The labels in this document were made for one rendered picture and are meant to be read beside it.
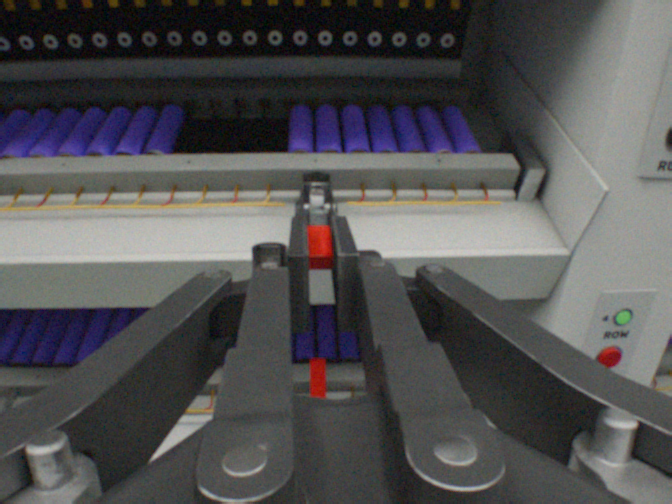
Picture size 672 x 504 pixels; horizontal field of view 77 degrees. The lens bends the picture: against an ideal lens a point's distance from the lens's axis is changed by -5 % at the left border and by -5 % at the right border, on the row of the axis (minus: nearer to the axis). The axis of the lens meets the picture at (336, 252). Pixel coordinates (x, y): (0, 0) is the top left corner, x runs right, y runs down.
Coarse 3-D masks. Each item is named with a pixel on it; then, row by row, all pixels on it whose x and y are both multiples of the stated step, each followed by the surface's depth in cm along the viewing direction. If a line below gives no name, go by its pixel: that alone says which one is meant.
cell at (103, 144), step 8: (112, 112) 34; (120, 112) 34; (128, 112) 34; (112, 120) 33; (120, 120) 33; (128, 120) 34; (104, 128) 32; (112, 128) 32; (120, 128) 33; (96, 136) 31; (104, 136) 31; (112, 136) 32; (120, 136) 32; (96, 144) 30; (104, 144) 31; (112, 144) 31; (88, 152) 30; (96, 152) 30; (104, 152) 30; (112, 152) 31
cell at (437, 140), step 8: (416, 112) 36; (424, 112) 35; (432, 112) 35; (416, 120) 36; (424, 120) 34; (432, 120) 34; (440, 120) 35; (424, 128) 34; (432, 128) 33; (440, 128) 33; (424, 136) 34; (432, 136) 33; (440, 136) 32; (424, 144) 34; (432, 144) 32; (440, 144) 32; (448, 144) 32; (432, 152) 32
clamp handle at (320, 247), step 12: (312, 192) 25; (312, 204) 26; (312, 216) 25; (324, 216) 25; (312, 228) 23; (324, 228) 23; (312, 240) 21; (324, 240) 21; (312, 252) 20; (324, 252) 20; (312, 264) 20; (324, 264) 20
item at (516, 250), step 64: (0, 64) 35; (64, 64) 36; (128, 64) 36; (192, 64) 36; (256, 64) 37; (320, 64) 37; (384, 64) 37; (448, 64) 38; (512, 128) 35; (576, 192) 26; (0, 256) 26; (64, 256) 26; (128, 256) 26; (192, 256) 26; (384, 256) 27; (448, 256) 27; (512, 256) 27
